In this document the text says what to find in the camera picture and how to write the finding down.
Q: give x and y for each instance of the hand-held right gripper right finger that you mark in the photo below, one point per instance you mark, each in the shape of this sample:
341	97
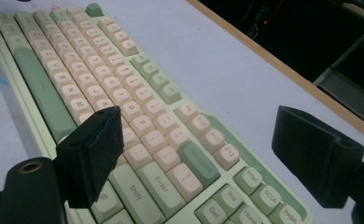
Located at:
314	152

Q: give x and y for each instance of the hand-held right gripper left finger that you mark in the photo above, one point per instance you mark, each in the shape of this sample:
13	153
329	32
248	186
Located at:
90	155

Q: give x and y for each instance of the green and cream keyboard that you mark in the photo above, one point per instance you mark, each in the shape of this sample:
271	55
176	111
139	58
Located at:
133	102

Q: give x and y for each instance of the black device with red light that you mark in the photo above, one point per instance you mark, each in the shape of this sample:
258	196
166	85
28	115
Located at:
265	22

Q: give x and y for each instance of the white desk frame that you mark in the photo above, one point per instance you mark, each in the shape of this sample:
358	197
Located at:
354	90

